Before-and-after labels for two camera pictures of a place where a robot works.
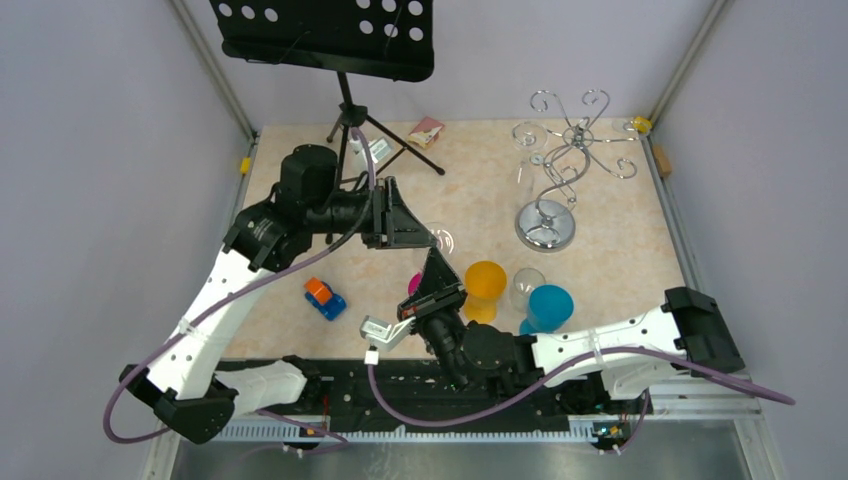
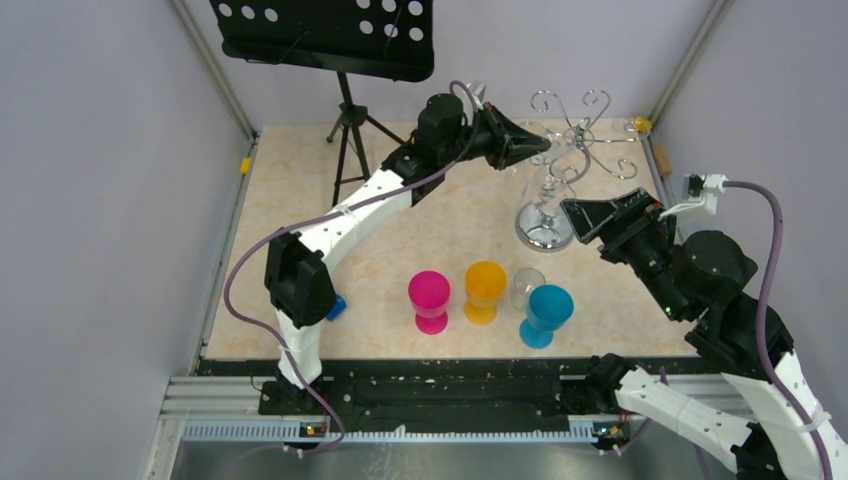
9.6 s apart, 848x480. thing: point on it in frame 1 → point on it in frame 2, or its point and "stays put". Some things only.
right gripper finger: x=438 y=276 → x=596 y=219
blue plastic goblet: x=550 y=307 stays put
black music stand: x=388 y=39 stays put
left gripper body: x=376 y=236 → x=487 y=140
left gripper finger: x=402 y=227 → x=519 y=143
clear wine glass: x=446 y=238 → x=559 y=146
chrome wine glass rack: x=547 y=224 stays put
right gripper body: x=436 y=314 → x=642 y=244
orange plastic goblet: x=484 y=281 stays put
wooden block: x=663 y=162 stays put
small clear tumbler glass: x=524 y=282 stays put
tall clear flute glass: x=528 y=139 → x=545 y=224
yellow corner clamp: x=642 y=124 stays put
